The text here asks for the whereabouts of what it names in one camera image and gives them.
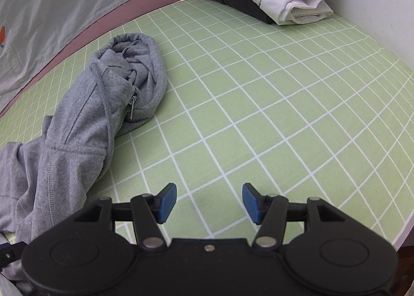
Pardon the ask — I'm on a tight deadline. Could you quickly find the grey zip hoodie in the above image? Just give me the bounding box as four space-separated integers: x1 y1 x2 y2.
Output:
1 33 167 243

